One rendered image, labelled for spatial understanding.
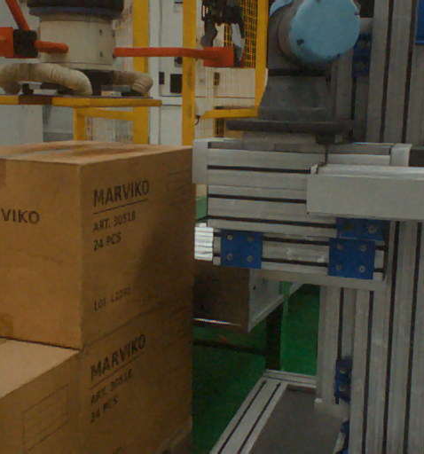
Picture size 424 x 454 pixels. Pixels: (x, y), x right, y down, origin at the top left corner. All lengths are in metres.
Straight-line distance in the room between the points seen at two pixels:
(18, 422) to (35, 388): 0.07
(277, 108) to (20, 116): 1.98
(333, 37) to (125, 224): 0.66
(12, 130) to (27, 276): 1.75
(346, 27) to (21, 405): 0.90
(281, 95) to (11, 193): 0.61
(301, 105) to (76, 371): 0.72
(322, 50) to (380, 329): 0.67
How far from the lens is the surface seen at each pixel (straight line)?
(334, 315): 1.74
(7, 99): 1.75
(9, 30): 1.58
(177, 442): 2.16
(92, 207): 1.55
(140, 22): 3.04
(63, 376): 1.55
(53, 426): 1.56
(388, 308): 1.66
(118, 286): 1.68
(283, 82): 1.44
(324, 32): 1.30
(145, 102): 1.83
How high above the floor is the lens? 1.08
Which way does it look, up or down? 10 degrees down
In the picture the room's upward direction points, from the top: 1 degrees clockwise
